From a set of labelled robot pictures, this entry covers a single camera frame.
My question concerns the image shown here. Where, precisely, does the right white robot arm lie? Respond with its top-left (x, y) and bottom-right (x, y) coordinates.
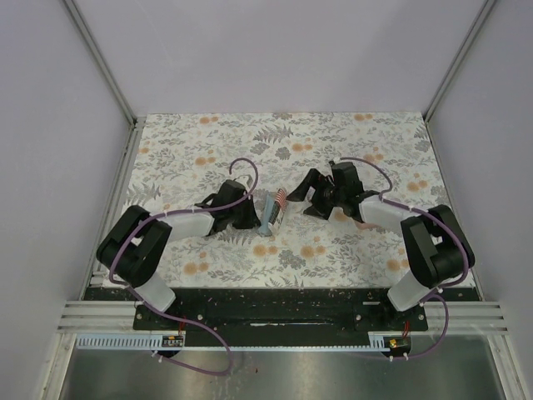
top-left (286, 157), bottom-right (476, 330)

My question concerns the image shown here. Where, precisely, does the right aluminium frame post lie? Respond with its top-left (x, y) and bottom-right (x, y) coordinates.
top-left (423, 0), bottom-right (501, 122)

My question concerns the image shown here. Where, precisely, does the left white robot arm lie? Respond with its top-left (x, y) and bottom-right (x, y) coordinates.
top-left (96, 179), bottom-right (260, 329)

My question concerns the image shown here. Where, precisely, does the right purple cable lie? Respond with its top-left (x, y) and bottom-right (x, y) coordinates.
top-left (339, 157), bottom-right (467, 362)

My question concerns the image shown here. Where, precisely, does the purple cable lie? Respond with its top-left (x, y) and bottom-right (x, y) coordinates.
top-left (108, 157), bottom-right (262, 376)
top-left (339, 157), bottom-right (467, 362)

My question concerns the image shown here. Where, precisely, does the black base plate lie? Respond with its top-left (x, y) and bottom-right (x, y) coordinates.
top-left (82, 286), bottom-right (430, 334)

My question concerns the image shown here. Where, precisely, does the white cable duct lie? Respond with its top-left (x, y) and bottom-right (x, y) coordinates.
top-left (76, 332), bottom-right (389, 353)

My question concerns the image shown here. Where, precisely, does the left aluminium frame post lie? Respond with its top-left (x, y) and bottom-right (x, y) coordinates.
top-left (62, 0), bottom-right (138, 126)

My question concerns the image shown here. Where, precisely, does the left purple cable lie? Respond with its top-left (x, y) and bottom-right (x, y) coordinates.
top-left (108, 157), bottom-right (262, 376)

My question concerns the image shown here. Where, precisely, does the blue cleaning cloth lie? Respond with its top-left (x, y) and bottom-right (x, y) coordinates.
top-left (258, 196), bottom-right (274, 237)

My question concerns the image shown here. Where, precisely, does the floral table mat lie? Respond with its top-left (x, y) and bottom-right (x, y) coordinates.
top-left (124, 112), bottom-right (449, 288)

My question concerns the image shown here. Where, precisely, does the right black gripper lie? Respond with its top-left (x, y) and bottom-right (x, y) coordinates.
top-left (286, 168), bottom-right (346, 220)

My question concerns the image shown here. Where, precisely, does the pink glasses case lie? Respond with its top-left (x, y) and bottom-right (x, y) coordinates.
top-left (355, 221), bottom-right (380, 230)

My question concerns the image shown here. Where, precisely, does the aluminium frame post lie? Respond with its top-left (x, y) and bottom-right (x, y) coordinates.
top-left (62, 0), bottom-right (138, 126)
top-left (423, 0), bottom-right (501, 122)

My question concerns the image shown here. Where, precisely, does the flag pattern glasses case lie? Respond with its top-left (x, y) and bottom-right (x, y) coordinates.
top-left (266, 187), bottom-right (287, 236)

